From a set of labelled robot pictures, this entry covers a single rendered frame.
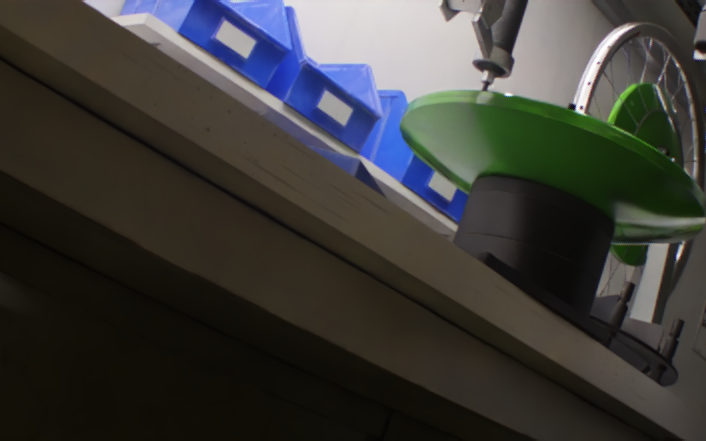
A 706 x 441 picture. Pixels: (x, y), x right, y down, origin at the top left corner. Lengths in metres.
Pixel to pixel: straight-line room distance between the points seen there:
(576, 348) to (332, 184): 0.35
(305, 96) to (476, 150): 0.79
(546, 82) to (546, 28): 0.13
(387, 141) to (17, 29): 1.43
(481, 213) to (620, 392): 0.24
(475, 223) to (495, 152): 0.07
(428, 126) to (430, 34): 1.28
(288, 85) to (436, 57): 0.61
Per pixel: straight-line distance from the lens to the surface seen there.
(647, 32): 1.89
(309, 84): 1.77
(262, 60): 1.71
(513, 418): 1.06
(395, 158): 1.97
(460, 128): 0.99
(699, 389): 3.55
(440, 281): 0.85
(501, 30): 1.38
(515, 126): 0.95
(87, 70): 0.64
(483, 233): 1.00
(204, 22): 1.64
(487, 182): 1.02
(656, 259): 1.81
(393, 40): 2.21
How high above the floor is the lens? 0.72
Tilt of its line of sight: 12 degrees up
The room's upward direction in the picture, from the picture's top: 20 degrees clockwise
